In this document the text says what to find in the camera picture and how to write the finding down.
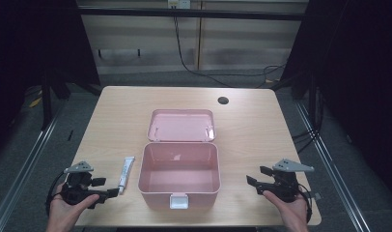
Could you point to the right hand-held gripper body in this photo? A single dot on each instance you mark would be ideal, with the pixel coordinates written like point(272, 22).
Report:
point(285, 183)

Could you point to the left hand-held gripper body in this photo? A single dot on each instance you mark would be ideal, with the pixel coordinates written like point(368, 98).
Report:
point(75, 180)

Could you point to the person's right hand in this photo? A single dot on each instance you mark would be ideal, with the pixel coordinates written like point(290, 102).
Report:
point(290, 214)

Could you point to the person's left hand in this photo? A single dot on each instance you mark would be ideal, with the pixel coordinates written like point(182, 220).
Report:
point(63, 214)

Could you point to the white ointment tube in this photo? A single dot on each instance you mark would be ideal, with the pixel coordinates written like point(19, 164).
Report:
point(126, 174)

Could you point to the pink plastic box with lid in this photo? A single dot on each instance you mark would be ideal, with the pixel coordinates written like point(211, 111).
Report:
point(179, 170)

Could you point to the black metal stand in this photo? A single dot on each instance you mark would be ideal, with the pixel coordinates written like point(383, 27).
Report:
point(46, 103)

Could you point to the yellow floor tape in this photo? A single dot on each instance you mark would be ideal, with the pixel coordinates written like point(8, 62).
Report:
point(35, 101)

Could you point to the dark curtain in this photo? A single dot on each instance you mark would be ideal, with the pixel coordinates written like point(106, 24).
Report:
point(355, 80)
point(33, 48)

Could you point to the black horizontal bar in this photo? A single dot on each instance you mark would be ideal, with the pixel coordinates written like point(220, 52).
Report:
point(184, 13)

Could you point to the metal floor rail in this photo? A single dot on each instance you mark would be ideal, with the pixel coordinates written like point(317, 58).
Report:
point(332, 167)
point(20, 174)

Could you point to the white wall socket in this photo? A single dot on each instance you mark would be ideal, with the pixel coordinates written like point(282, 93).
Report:
point(179, 4)

